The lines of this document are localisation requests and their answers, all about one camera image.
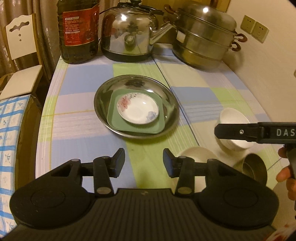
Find cream plastic bowl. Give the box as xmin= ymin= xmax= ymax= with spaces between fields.
xmin=177 ymin=147 xmax=218 ymax=193

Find stainless steel bowl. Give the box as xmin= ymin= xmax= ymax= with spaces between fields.
xmin=233 ymin=153 xmax=267 ymax=186

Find white floral ceramic bowl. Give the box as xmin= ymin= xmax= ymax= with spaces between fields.
xmin=217 ymin=108 xmax=253 ymax=151

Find green square plastic plate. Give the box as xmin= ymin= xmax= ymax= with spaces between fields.
xmin=107 ymin=89 xmax=165 ymax=134

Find small floral saucer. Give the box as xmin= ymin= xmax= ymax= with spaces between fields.
xmin=116 ymin=92 xmax=159 ymax=125

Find steel oval plate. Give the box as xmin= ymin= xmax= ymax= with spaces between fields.
xmin=94 ymin=75 xmax=180 ymax=139

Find right human hand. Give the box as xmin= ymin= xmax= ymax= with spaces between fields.
xmin=276 ymin=146 xmax=296 ymax=201

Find plaid tablecloth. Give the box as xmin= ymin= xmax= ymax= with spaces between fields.
xmin=36 ymin=44 xmax=269 ymax=188

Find blue white patterned cloth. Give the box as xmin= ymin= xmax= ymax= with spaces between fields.
xmin=0 ymin=95 xmax=30 ymax=237

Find stainless steel steamer pot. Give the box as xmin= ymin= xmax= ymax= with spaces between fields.
xmin=164 ymin=1 xmax=247 ymax=70

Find stainless steel kettle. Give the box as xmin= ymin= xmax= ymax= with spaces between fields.
xmin=100 ymin=1 xmax=174 ymax=62

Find cooking oil bottle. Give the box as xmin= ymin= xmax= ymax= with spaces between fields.
xmin=57 ymin=1 xmax=100 ymax=64

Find white wooden chair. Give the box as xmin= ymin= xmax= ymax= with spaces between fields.
xmin=1 ymin=13 xmax=45 ymax=100

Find wall socket pair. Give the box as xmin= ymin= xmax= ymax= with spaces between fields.
xmin=240 ymin=15 xmax=269 ymax=43

